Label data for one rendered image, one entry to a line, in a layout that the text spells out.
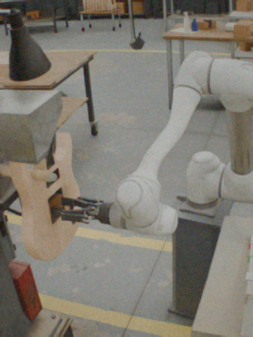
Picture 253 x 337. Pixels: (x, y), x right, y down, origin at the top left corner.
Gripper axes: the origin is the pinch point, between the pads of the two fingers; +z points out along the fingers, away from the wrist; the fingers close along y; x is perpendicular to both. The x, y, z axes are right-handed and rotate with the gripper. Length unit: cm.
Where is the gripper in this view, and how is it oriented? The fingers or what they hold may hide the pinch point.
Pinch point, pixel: (58, 205)
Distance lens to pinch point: 149.9
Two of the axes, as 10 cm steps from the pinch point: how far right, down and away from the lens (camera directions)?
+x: -0.4, -9.2, -3.9
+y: 3.4, -3.8, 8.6
